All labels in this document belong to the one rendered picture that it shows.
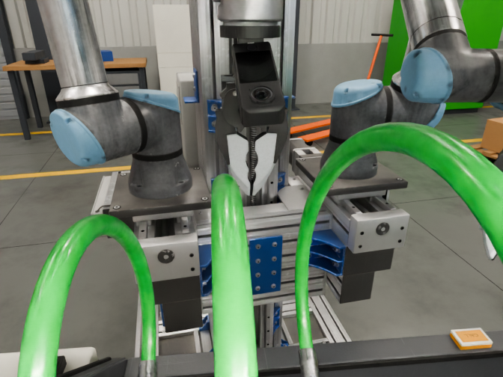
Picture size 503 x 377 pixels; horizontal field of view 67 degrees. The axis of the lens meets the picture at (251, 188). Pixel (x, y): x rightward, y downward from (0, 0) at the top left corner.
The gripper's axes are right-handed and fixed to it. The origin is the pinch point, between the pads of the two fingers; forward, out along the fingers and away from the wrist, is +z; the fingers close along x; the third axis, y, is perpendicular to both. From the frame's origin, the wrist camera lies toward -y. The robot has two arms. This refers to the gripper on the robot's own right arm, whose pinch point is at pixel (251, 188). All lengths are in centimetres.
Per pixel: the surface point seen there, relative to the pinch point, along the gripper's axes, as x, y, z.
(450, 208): -182, 209, 121
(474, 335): -34.4, -5.1, 24.4
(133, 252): 11.8, -17.9, -2.7
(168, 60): 64, 482, 32
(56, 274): 11.7, -31.1, -10.4
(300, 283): -3.8, -14.5, 4.5
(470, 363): -33.5, -7.1, 28.0
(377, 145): -3.4, -28.8, -15.2
